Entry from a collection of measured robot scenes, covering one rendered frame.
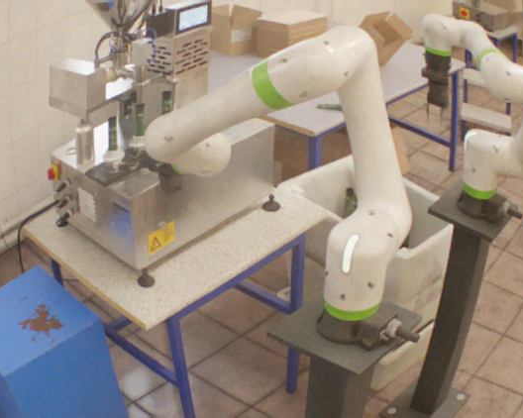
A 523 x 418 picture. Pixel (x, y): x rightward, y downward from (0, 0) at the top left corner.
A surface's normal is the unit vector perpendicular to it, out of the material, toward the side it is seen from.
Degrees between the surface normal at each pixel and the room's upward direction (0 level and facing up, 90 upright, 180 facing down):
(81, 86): 90
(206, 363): 0
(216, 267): 0
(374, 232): 13
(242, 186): 90
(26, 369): 90
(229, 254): 0
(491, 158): 88
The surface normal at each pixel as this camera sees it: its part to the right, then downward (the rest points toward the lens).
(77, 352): 0.77, 0.33
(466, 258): -0.65, 0.38
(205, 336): 0.01, -0.86
